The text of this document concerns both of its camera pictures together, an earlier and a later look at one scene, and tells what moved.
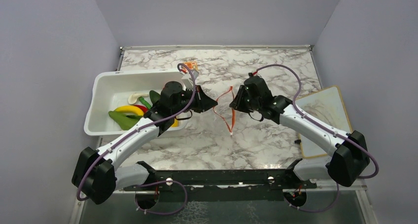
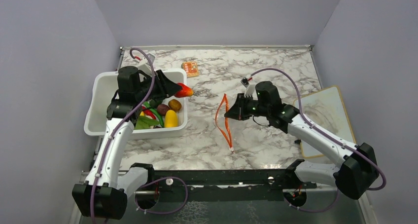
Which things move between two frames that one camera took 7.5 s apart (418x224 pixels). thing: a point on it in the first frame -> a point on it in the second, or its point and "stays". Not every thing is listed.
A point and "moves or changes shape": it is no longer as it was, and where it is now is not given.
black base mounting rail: x=258 y=185 stays
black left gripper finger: x=202 y=100 -> x=165 y=81
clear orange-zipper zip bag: x=225 y=107 moves or changes shape
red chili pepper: x=145 y=109 stays
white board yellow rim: x=328 y=105 stays
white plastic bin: x=110 y=90 stays
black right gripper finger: x=240 y=103 -> x=234 y=112
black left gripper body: x=185 y=98 -> x=145 y=89
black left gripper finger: x=200 y=105 -> x=164 y=91
